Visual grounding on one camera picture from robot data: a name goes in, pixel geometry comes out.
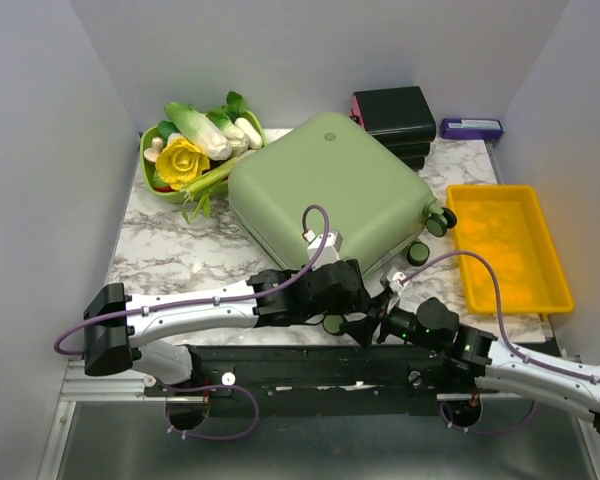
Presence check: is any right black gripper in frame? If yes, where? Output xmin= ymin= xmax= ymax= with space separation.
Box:
xmin=338 ymin=288 xmax=441 ymax=352

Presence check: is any green hard-shell suitcase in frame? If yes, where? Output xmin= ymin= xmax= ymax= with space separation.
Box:
xmin=228 ymin=113 xmax=456 ymax=280

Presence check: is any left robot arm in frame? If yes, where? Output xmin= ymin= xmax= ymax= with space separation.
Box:
xmin=83 ymin=260 xmax=370 ymax=395

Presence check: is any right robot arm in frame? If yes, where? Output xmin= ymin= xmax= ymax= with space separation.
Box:
xmin=339 ymin=295 xmax=600 ymax=435

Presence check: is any yellow plastic tray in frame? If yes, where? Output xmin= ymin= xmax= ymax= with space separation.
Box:
xmin=447 ymin=185 xmax=575 ymax=315

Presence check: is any white radish toy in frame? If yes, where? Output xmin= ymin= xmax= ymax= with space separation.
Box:
xmin=234 ymin=117 xmax=263 ymax=150

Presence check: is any celery stalk toy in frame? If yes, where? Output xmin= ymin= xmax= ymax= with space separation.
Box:
xmin=181 ymin=150 xmax=255 ymax=224

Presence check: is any bok choy toy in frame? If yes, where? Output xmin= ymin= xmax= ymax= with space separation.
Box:
xmin=206 ymin=108 xmax=248 ymax=156

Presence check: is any black stacked case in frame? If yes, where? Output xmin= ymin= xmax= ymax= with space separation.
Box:
xmin=349 ymin=86 xmax=436 ymax=171

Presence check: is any purple box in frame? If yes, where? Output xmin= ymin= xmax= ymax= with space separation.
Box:
xmin=439 ymin=118 xmax=504 ymax=141

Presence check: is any yellow cabbage toy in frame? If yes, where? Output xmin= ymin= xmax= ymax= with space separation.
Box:
xmin=156 ymin=137 xmax=211 ymax=191

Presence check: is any green vegetable basket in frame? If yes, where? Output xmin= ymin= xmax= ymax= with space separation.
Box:
xmin=138 ymin=110 xmax=269 ymax=205

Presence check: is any green leafy vegetable toy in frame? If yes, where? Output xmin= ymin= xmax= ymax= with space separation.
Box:
xmin=223 ymin=91 xmax=248 ymax=121

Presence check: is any napa cabbage toy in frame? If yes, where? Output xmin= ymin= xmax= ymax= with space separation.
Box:
xmin=164 ymin=102 xmax=232 ymax=161

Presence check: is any mushroom toy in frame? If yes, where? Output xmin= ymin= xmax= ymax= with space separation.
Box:
xmin=143 ymin=136 xmax=164 ymax=164

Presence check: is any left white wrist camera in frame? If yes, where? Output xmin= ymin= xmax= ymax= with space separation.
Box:
xmin=302 ymin=230 xmax=343 ymax=269

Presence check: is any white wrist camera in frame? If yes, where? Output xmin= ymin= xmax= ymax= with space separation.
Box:
xmin=380 ymin=267 xmax=408 ymax=296
xmin=302 ymin=230 xmax=343 ymax=269

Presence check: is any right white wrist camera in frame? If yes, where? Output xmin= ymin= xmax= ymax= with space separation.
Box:
xmin=380 ymin=267 xmax=408 ymax=296

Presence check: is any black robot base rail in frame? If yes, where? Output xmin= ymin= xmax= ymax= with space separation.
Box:
xmin=144 ymin=342 xmax=501 ymax=419

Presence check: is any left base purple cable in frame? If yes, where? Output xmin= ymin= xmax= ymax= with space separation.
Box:
xmin=154 ymin=381 xmax=260 ymax=442

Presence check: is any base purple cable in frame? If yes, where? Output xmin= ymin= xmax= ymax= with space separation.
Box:
xmin=439 ymin=394 xmax=536 ymax=436
xmin=154 ymin=381 xmax=260 ymax=442

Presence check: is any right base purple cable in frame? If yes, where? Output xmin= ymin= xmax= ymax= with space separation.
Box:
xmin=439 ymin=394 xmax=536 ymax=436

